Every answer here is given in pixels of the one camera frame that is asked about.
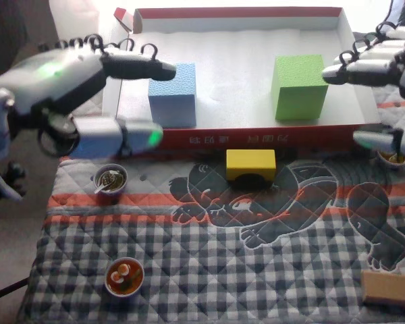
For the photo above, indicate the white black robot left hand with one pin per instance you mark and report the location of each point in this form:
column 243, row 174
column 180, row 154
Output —
column 64, row 77

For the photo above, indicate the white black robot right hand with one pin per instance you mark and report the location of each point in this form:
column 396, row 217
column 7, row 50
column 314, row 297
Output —
column 384, row 67

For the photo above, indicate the green foam block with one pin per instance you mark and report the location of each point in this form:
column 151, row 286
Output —
column 298, row 91

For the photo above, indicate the blue foam block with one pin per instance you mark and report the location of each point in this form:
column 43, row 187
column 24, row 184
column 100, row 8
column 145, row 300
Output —
column 172, row 98

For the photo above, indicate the red white cardboard box tray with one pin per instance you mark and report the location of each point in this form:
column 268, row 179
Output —
column 236, row 50

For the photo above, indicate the black fabric backdrop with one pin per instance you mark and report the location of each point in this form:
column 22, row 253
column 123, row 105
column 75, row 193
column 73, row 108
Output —
column 6, row 30

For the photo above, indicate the purple toy cup yellow filling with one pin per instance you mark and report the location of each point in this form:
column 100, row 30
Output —
column 389, row 160

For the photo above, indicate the purple toy cup with spoon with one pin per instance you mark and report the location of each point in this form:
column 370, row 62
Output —
column 110, row 179

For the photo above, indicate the yellow arch block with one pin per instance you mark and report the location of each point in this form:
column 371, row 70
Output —
column 251, row 162

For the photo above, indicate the purple toy egg soup bowl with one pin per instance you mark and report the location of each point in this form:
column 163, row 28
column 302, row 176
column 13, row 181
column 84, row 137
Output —
column 124, row 276

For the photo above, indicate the tan wooden block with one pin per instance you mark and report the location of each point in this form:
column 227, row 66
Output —
column 391, row 287

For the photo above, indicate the thin black rod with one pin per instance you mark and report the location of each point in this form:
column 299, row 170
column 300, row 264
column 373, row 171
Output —
column 6, row 293

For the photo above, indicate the grey checked bear quilt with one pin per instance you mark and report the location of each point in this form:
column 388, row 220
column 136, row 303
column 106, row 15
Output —
column 206, row 263

